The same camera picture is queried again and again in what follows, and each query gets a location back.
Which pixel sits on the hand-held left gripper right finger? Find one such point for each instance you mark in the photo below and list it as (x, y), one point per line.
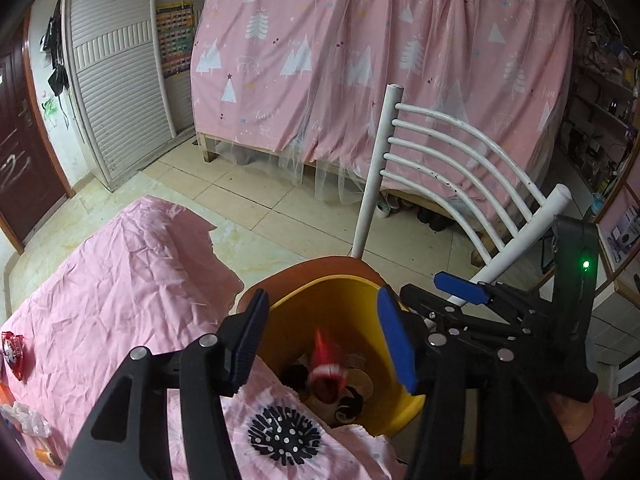
(397, 340)

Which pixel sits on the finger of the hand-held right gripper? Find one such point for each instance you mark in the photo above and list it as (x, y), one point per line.
(460, 286)
(425, 305)

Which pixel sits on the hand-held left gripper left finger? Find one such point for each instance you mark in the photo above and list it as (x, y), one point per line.
(247, 335)

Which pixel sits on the yellow plastic bin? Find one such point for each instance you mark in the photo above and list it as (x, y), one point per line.
(345, 305)

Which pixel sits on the red knitted sock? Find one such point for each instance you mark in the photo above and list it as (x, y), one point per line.
(326, 360)

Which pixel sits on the person's right forearm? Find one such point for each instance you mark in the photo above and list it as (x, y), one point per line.
(592, 435)

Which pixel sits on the dark shoes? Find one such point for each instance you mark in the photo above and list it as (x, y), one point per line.
(432, 219)

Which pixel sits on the blue bottle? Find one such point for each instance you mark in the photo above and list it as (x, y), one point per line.
(598, 206)

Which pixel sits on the pink tablecloth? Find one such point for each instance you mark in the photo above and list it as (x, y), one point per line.
(125, 285)

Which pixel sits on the white metal chair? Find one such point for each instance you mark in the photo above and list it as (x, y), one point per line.
(380, 160)

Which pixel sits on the white mosquito net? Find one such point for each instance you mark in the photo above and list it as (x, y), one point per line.
(300, 172)

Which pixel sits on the cluttered wooden shelf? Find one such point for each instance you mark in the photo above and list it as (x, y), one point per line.
(600, 110)

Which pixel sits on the orange wrapper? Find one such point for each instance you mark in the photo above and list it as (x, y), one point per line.
(47, 457)

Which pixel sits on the red snack packet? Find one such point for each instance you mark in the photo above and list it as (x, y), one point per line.
(12, 355)

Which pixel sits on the pink tree-print bed curtain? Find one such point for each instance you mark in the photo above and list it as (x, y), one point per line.
(350, 35)

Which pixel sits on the white slatted wardrobe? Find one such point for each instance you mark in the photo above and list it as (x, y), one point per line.
(115, 85)

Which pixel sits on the dark brown door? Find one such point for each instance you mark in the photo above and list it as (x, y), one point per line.
(20, 150)

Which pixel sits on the colourful chart poster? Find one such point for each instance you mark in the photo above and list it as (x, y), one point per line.
(175, 40)

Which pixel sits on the hanging black bags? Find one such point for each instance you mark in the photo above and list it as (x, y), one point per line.
(56, 55)

